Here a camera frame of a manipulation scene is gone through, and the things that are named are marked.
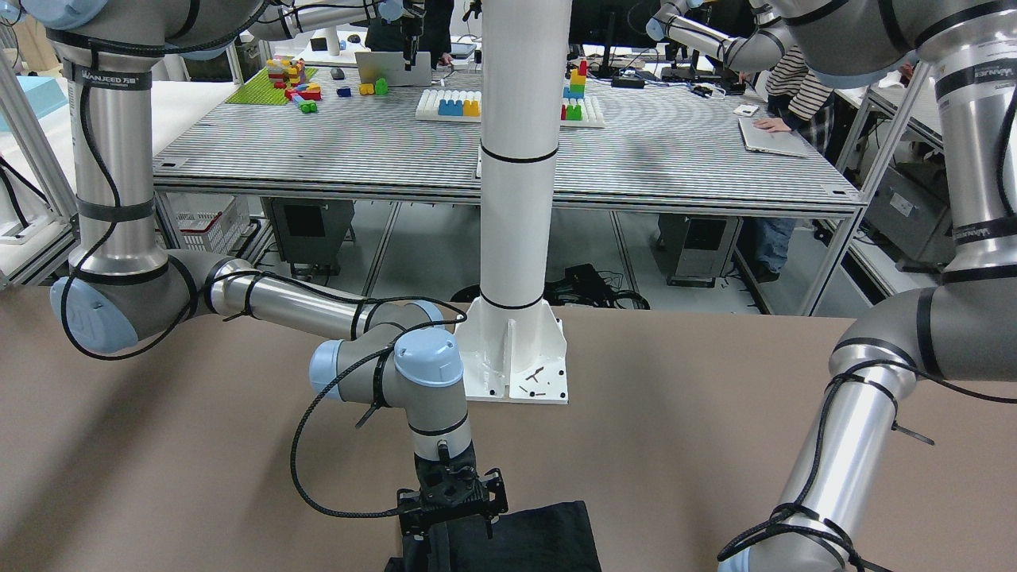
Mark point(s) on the person in striped shirt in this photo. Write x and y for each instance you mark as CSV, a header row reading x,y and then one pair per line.
x,y
798,102

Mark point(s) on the white plastic basket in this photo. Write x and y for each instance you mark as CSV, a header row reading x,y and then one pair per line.
x,y
209,222

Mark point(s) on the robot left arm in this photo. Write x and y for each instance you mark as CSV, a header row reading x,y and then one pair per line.
x,y
961,330

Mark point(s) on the open laptop in background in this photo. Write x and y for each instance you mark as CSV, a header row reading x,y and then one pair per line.
x,y
390,66

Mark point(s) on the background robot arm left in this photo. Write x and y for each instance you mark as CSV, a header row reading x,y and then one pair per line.
x,y
283,23

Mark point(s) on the grey computer box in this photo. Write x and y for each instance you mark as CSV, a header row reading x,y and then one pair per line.
x,y
696,248
310,231

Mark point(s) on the black t-shirt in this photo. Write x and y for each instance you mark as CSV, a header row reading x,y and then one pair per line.
x,y
557,537

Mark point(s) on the silver laptop on table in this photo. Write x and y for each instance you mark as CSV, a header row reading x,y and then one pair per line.
x,y
760,140

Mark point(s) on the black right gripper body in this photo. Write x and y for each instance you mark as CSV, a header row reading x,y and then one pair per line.
x,y
492,486

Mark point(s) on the striped aluminium work table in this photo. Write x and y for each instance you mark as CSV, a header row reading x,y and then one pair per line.
x,y
661,149

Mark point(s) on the white block tray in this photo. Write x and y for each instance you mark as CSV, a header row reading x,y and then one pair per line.
x,y
441,104

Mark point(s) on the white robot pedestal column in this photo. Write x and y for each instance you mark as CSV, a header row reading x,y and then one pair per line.
x,y
512,344

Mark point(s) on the green lego baseplate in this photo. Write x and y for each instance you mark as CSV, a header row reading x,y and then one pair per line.
x,y
269,89

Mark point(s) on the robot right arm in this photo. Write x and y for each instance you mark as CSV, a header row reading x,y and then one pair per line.
x,y
124,293

